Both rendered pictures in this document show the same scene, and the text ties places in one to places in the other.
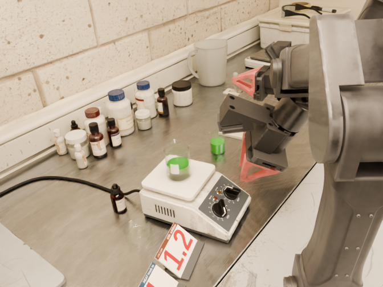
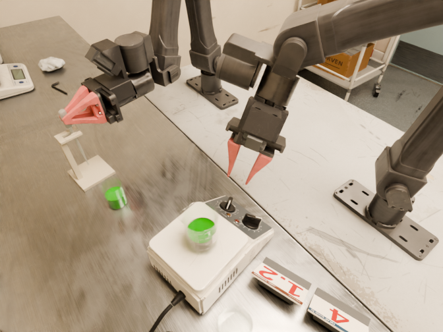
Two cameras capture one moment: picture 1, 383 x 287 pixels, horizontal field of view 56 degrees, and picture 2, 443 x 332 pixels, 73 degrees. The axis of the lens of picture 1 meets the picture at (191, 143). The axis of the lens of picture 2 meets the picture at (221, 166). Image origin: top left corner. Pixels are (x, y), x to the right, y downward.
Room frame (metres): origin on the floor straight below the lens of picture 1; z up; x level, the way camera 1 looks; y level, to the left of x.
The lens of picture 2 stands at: (0.51, 0.27, 1.41)
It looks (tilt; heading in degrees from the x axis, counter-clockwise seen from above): 46 degrees down; 282
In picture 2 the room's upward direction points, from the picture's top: straight up
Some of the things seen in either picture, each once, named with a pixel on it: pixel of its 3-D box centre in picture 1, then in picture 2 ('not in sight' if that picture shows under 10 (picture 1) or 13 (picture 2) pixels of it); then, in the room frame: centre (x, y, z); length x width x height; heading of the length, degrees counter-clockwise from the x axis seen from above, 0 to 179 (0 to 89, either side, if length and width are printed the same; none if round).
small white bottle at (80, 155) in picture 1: (80, 155); not in sight; (0.79, 0.29, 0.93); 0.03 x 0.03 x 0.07
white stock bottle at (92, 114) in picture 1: (95, 127); not in sight; (0.90, 0.27, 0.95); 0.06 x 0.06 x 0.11
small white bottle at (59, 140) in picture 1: (59, 141); not in sight; (0.87, 0.37, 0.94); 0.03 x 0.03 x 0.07
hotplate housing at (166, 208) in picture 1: (191, 195); (210, 244); (0.59, 0.01, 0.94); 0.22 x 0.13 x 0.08; 60
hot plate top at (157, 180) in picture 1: (179, 175); (198, 242); (0.60, 0.03, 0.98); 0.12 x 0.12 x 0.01; 60
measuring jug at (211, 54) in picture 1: (208, 64); not in sight; (1.31, -0.09, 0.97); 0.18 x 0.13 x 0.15; 123
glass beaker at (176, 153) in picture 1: (177, 160); (199, 228); (0.60, 0.03, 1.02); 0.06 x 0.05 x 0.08; 13
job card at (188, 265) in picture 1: (180, 249); (281, 278); (0.46, 0.03, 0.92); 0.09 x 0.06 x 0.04; 158
